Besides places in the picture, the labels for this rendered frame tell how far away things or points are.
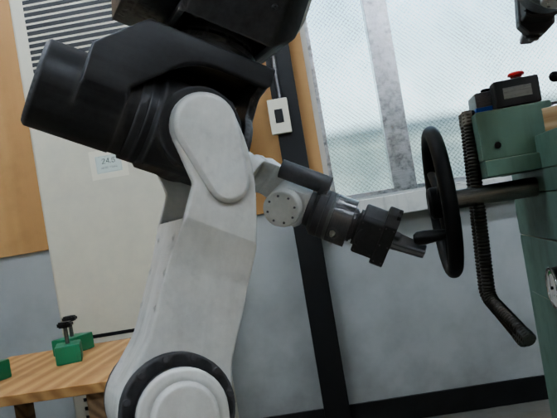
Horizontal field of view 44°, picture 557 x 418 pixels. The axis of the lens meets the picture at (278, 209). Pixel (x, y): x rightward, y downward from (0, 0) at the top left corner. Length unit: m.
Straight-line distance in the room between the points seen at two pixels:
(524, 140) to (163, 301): 0.74
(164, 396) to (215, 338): 0.10
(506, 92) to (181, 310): 0.74
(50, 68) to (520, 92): 0.82
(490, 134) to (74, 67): 0.76
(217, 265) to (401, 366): 1.90
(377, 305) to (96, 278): 1.04
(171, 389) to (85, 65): 0.39
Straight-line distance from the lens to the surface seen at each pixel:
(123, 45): 0.88
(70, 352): 2.04
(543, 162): 1.29
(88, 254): 2.46
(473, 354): 2.75
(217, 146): 0.85
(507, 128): 1.31
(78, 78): 0.87
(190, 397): 0.83
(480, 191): 1.33
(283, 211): 1.19
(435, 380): 2.74
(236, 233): 0.86
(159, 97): 0.88
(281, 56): 2.62
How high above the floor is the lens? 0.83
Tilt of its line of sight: 1 degrees up
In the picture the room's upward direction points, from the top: 9 degrees counter-clockwise
